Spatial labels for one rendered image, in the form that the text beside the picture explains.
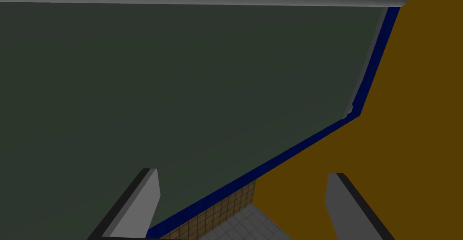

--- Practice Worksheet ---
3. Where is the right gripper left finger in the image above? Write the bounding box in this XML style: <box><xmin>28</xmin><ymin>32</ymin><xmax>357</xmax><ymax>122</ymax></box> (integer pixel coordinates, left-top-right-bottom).
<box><xmin>87</xmin><ymin>167</ymin><xmax>161</xmax><ymax>240</ymax></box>

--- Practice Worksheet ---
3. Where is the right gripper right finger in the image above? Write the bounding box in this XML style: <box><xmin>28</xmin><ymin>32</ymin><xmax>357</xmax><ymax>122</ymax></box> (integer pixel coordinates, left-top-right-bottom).
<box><xmin>325</xmin><ymin>172</ymin><xmax>396</xmax><ymax>240</ymax></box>

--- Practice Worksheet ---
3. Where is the dark green door leaf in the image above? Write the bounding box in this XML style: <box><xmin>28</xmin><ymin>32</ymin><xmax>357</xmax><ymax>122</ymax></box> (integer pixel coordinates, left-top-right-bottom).
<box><xmin>0</xmin><ymin>0</ymin><xmax>397</xmax><ymax>240</ymax></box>

